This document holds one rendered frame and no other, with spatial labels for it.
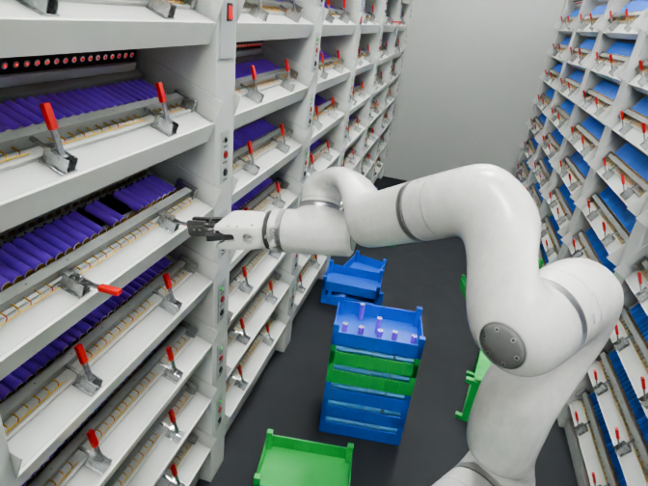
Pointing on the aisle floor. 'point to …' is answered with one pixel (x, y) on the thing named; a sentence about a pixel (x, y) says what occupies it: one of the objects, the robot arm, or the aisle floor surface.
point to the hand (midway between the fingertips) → (200, 226)
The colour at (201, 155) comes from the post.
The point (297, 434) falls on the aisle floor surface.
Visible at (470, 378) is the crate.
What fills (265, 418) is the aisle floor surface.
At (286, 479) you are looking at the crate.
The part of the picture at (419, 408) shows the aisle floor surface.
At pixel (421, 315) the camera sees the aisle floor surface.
